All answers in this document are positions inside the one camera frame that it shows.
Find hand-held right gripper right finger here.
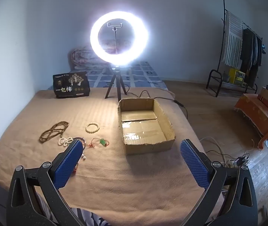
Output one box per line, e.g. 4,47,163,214
180,139,259,226

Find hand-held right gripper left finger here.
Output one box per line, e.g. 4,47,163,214
6,139,84,226

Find white pearl necklace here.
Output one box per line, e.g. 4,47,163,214
57,137,74,147

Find red strap wristwatch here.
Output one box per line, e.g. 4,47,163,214
73,137,87,173

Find brown wooden bead necklace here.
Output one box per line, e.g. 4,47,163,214
39,121,70,143

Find white power strip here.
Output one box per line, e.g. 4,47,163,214
228,160,249,169

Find person's striped clothing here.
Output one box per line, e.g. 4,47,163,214
40,193,112,226

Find orange cloth covered table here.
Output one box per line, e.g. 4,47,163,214
234,94,268,150

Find black snack bag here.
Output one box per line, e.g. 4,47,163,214
53,71,90,98

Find black clothes rack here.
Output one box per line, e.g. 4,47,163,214
206,0,264,97

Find black tripod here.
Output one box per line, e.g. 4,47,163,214
104,66,128,102

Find yellow box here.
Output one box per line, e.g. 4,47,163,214
228,68,246,85

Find blue patterned bedsheet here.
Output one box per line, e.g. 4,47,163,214
47,61,168,90

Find folded floral quilt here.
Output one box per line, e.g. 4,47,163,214
68,46,111,72

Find dark hanging clothes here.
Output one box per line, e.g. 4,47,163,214
240,28,263,87

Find striped towel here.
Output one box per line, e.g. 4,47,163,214
222,11,244,69

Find phone holder on pole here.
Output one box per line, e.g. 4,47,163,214
107,22,124,54

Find power strip with cables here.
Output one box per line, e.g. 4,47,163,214
199,137,262,167

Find cream bead bracelet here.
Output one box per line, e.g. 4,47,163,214
85,122,101,133

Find red string green pendant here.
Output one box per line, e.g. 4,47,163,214
88,138,109,147

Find black ring light cable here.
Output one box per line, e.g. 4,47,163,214
125,89,188,119

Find white ring light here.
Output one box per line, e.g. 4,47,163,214
90,11,151,66

